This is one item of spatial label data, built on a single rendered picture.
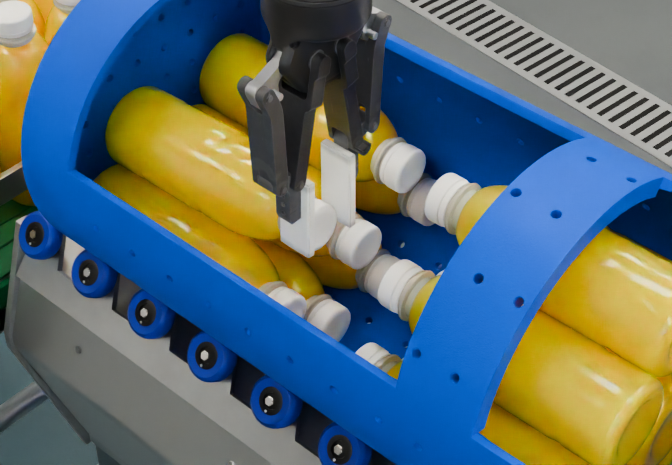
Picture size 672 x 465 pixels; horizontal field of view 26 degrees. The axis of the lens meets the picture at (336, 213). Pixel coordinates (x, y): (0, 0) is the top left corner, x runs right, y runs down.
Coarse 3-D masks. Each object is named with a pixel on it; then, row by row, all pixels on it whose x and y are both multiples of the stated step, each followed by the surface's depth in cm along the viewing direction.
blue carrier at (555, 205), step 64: (128, 0) 115; (192, 0) 126; (256, 0) 132; (64, 64) 115; (128, 64) 123; (192, 64) 130; (384, 64) 124; (448, 64) 111; (64, 128) 114; (448, 128) 124; (512, 128) 117; (576, 128) 106; (64, 192) 117; (512, 192) 97; (576, 192) 96; (640, 192) 98; (128, 256) 115; (192, 256) 108; (448, 256) 126; (512, 256) 94; (576, 256) 95; (192, 320) 115; (256, 320) 106; (384, 320) 126; (448, 320) 95; (512, 320) 93; (320, 384) 104; (384, 384) 99; (448, 384) 95; (384, 448) 104; (448, 448) 97
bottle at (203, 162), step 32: (128, 96) 119; (160, 96) 119; (128, 128) 117; (160, 128) 116; (192, 128) 115; (224, 128) 115; (128, 160) 118; (160, 160) 115; (192, 160) 113; (224, 160) 112; (192, 192) 114; (224, 192) 111; (256, 192) 110; (224, 224) 113; (256, 224) 111
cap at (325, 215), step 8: (320, 200) 111; (320, 208) 109; (328, 208) 110; (320, 216) 110; (328, 216) 111; (336, 216) 111; (320, 224) 110; (328, 224) 111; (320, 232) 111; (328, 232) 112; (320, 240) 111
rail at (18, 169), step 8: (16, 168) 138; (0, 176) 137; (8, 176) 138; (16, 176) 138; (0, 184) 137; (8, 184) 138; (16, 184) 139; (24, 184) 140; (0, 192) 138; (8, 192) 139; (16, 192) 139; (0, 200) 138; (8, 200) 139
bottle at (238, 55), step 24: (216, 48) 124; (240, 48) 124; (264, 48) 124; (216, 72) 124; (240, 72) 122; (216, 96) 124; (240, 96) 122; (240, 120) 124; (384, 120) 118; (312, 144) 118; (384, 144) 117; (360, 168) 117
